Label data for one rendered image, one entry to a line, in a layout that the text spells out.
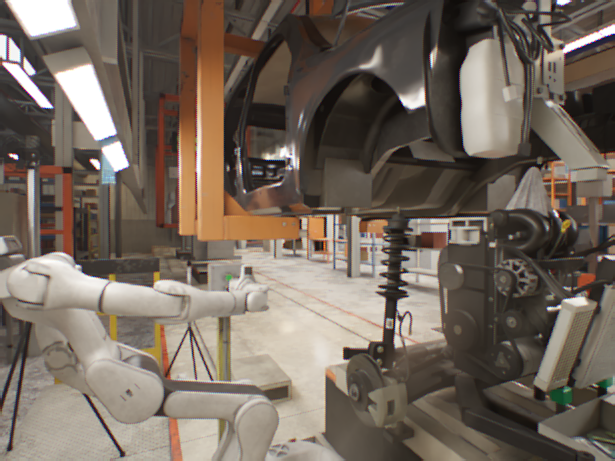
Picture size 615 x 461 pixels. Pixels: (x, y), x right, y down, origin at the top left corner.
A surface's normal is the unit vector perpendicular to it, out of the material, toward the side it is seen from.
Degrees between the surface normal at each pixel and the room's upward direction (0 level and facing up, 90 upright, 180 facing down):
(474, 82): 95
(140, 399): 90
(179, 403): 90
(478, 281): 90
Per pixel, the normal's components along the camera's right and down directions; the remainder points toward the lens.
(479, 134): -0.89, 0.15
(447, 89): 0.41, 0.01
